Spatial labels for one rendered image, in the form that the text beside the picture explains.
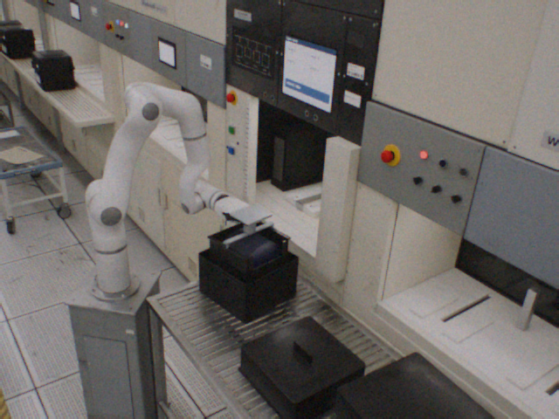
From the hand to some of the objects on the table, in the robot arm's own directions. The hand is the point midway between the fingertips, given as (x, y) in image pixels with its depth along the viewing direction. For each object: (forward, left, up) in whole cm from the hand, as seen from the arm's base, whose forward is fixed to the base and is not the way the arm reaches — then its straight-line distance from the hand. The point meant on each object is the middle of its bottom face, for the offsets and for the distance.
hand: (250, 218), depth 195 cm
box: (+57, -69, -33) cm, 95 cm away
